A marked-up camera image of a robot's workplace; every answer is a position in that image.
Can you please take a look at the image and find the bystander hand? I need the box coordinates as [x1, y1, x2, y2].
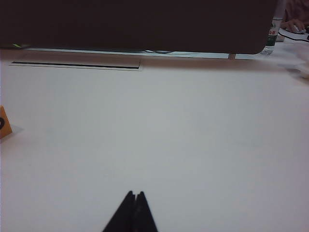
[281, 18, 306, 33]

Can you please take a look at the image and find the yellow letter foam block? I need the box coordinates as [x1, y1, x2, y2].
[0, 105, 13, 140]

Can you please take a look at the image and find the bystander forearm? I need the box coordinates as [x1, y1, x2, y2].
[282, 0, 309, 26]

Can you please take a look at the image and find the white black-edged pad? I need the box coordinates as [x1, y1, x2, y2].
[277, 28, 309, 44]

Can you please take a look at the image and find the desk divider panel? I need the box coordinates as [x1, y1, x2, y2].
[0, 0, 279, 55]

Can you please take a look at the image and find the clear water bottle green label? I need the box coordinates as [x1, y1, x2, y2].
[261, 16, 283, 56]

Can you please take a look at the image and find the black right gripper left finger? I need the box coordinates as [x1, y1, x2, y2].
[102, 190, 136, 232]

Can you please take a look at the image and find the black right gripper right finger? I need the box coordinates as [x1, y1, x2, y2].
[132, 191, 159, 232]

